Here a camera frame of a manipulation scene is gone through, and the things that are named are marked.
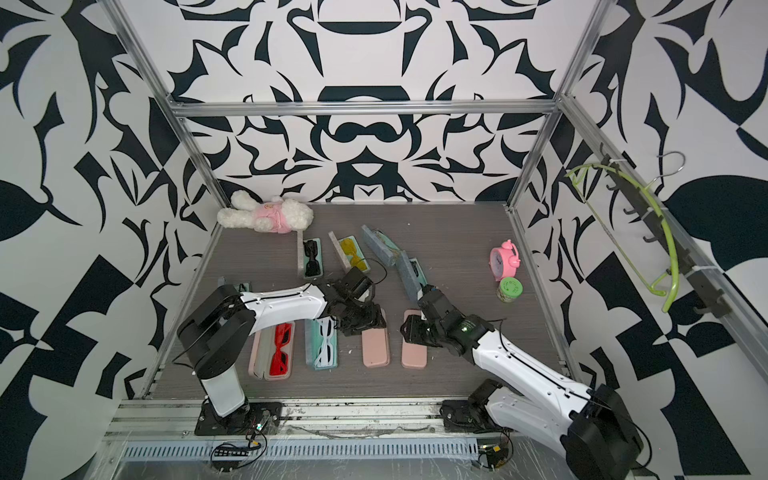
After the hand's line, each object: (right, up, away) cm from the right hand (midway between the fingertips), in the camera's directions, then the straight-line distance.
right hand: (403, 326), depth 81 cm
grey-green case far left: (-50, +8, +15) cm, 53 cm away
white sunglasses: (-21, -7, +2) cm, 23 cm away
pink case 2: (+3, -8, +1) cm, 9 cm away
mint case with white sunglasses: (-23, -6, +4) cm, 24 cm away
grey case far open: (-2, +19, +16) cm, 24 cm away
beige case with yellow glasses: (-18, +17, +15) cm, 29 cm away
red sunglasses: (-33, -9, 0) cm, 34 cm away
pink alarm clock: (+31, +16, +12) cm, 38 cm away
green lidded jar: (+33, +8, +10) cm, 35 cm away
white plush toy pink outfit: (-42, +31, +24) cm, 57 cm away
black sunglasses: (-29, +14, +21) cm, 38 cm away
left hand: (-7, -1, +6) cm, 9 cm away
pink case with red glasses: (-36, -8, +2) cm, 37 cm away
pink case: (-7, -6, +2) cm, 9 cm away
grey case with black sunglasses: (-31, +17, +16) cm, 39 cm away
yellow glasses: (-17, +20, +23) cm, 35 cm away
